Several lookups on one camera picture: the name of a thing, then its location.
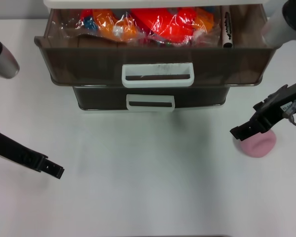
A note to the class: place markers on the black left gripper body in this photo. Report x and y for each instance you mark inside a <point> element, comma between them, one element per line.
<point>19,154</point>

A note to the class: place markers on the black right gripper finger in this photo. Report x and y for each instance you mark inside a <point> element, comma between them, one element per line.
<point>246,130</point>

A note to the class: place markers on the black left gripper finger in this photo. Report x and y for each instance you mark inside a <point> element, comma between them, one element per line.
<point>53,169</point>

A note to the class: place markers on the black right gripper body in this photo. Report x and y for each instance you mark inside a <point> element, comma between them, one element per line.
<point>278,103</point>

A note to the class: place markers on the pink peach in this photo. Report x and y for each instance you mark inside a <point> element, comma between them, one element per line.
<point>259,148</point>

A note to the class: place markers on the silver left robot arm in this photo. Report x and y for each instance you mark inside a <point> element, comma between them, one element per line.
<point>3,61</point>

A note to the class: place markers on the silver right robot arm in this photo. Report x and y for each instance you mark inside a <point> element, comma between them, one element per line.
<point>278,24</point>

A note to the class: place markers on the dark plastic drawer cabinet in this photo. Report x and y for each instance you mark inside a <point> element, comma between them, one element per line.
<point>138,2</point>

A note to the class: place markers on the white marker pen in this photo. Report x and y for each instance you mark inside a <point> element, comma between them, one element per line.
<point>227,29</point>

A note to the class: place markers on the plastic bag of colourful toys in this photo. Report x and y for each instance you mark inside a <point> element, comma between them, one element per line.
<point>162,22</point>

